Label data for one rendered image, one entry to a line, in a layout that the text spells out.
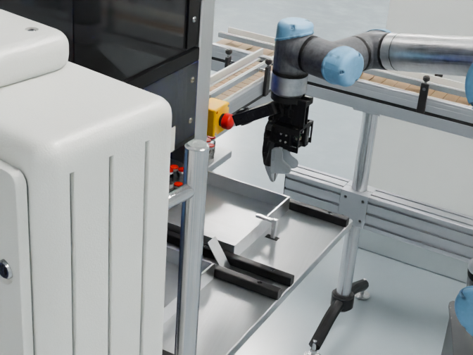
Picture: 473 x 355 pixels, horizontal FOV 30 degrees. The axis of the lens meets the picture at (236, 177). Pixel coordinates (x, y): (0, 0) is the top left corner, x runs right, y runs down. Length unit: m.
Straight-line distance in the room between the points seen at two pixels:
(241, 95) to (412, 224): 0.72
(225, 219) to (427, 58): 0.57
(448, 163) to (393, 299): 0.55
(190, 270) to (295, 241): 0.98
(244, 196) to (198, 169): 1.18
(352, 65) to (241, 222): 0.46
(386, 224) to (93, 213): 2.15
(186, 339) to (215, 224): 0.96
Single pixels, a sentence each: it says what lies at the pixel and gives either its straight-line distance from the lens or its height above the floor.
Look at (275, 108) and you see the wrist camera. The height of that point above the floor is 1.15.
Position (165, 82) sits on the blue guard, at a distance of 1.91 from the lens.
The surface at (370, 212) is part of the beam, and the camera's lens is 2.87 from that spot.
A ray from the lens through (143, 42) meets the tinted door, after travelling 1.82.
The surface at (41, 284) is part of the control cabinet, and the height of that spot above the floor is 1.42.
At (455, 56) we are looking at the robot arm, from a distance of 1.70.
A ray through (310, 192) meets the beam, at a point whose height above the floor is 0.50.
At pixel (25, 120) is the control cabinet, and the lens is 0.76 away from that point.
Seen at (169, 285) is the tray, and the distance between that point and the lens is 1.73.
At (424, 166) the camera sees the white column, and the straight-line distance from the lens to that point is 3.41.
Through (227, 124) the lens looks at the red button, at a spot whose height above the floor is 1.00.
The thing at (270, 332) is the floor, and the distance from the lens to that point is 3.10.
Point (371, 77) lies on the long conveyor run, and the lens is 2.75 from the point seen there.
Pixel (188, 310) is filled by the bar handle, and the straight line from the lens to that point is 0.98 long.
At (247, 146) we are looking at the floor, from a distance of 4.40.
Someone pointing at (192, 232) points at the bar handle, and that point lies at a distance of 0.92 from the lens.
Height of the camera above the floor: 1.85
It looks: 27 degrees down
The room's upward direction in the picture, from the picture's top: 5 degrees clockwise
